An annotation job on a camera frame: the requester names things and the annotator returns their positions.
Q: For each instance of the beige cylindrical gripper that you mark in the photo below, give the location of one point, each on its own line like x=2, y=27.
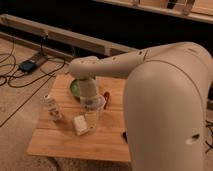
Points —
x=90, y=99

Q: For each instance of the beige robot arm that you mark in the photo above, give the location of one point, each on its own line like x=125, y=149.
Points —
x=164, y=102

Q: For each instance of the small white box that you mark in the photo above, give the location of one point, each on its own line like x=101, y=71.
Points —
x=80, y=125

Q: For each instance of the green bowl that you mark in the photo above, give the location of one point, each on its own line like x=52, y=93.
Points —
x=74, y=89

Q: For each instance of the black smartphone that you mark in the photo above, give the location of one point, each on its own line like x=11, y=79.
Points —
x=124, y=135

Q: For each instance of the white plastic bottle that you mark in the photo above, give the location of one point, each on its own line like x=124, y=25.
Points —
x=52, y=108

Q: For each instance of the wooden table board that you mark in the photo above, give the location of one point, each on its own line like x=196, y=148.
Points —
x=58, y=139

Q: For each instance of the long wooden baseboard beam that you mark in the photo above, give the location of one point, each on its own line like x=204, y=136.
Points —
x=65, y=36

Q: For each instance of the blue power adapter box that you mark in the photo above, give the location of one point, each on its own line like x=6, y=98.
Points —
x=27, y=66

